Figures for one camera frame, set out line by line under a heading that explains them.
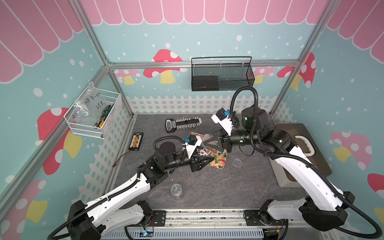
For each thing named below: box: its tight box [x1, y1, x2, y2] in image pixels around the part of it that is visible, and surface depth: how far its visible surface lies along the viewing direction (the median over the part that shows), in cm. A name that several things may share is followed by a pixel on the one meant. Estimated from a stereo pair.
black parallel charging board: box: [128, 132, 144, 151], surface depth 105 cm
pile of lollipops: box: [200, 147, 228, 169], surface depth 96 cm
